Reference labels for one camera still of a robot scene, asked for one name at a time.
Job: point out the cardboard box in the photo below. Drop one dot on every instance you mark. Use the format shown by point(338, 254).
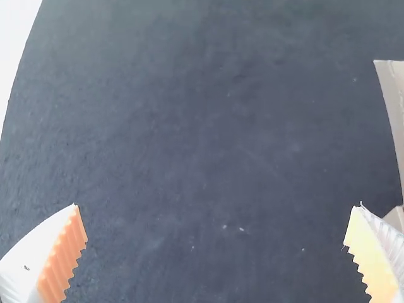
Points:
point(394, 91)

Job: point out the black mat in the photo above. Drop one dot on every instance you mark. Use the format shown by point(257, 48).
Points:
point(189, 126)

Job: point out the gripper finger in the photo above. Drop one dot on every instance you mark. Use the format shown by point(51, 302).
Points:
point(375, 259)
point(34, 262)

